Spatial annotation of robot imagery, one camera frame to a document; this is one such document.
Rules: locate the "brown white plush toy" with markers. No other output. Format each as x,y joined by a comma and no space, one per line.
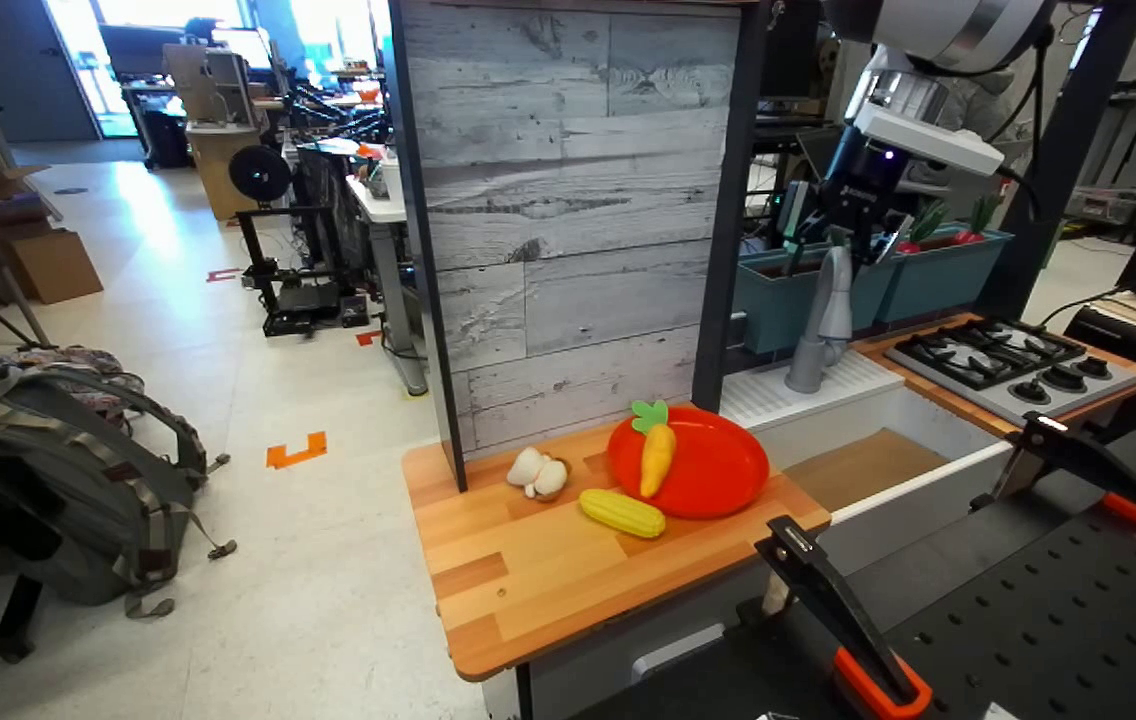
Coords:
538,474

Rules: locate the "grey toy tap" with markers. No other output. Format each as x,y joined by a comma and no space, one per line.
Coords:
830,320

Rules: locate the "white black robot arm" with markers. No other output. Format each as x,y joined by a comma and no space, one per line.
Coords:
915,46

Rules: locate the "wooden toy kitchen counter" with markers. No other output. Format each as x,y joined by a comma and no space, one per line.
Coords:
517,577

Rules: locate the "teal toy bin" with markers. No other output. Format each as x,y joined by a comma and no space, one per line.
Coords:
770,301

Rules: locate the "toy kitchen sink basin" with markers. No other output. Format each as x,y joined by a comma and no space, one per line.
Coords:
861,438

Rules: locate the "toy stove top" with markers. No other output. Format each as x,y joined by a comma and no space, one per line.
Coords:
1013,371

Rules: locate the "orange plush carrot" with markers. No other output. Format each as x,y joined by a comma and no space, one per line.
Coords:
648,417

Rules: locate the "yellow plush corn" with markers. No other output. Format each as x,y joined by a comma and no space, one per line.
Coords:
623,515

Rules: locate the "red plush plate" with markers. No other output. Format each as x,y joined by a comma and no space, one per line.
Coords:
716,469

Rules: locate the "grey wood backdrop panel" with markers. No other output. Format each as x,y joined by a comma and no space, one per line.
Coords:
564,169

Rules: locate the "left orange black clamp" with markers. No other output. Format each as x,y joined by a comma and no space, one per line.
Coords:
867,669

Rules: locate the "orange black clamp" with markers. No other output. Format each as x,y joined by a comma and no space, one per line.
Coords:
1082,459
867,669

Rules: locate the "right orange black clamp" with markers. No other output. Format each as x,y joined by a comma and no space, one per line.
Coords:
1082,459

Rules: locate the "grey backpack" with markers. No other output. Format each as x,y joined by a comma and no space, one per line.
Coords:
97,488

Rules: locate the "cardboard box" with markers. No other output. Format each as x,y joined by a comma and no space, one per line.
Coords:
55,265

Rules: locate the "black perforated breadboard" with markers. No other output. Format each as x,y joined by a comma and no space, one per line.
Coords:
1023,609

